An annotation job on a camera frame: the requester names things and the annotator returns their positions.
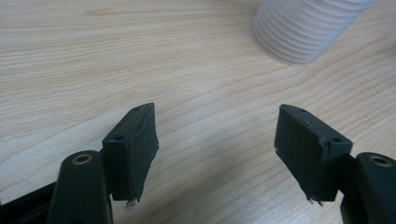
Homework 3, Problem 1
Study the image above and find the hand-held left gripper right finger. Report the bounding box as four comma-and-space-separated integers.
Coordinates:
274, 104, 354, 203

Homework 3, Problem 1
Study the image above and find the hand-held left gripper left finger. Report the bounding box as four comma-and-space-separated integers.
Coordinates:
102, 102, 160, 203

